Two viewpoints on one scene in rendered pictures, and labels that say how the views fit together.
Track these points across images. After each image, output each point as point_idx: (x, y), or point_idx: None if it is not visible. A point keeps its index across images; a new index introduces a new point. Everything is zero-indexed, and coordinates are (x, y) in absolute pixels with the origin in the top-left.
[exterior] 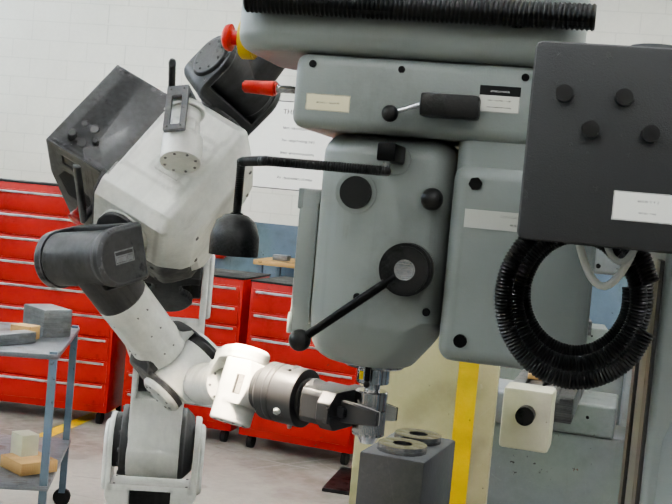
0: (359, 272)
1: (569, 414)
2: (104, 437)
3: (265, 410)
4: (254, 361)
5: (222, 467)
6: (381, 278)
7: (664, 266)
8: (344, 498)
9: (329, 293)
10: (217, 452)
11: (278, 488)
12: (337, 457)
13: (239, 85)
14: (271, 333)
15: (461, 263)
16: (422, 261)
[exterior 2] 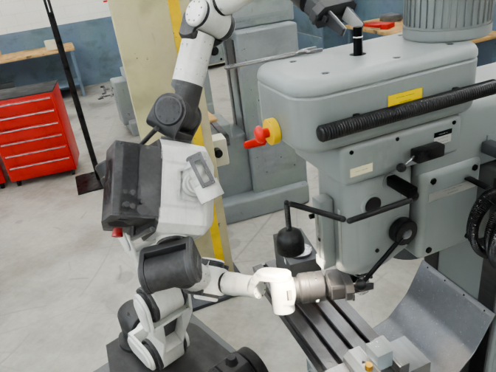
0: (376, 239)
1: (228, 141)
2: (142, 312)
3: (310, 302)
4: (289, 280)
5: (18, 204)
6: (395, 241)
7: None
8: (91, 194)
9: (362, 254)
10: (7, 196)
11: (57, 204)
12: (66, 171)
13: (189, 120)
14: (6, 127)
15: (427, 218)
16: (414, 226)
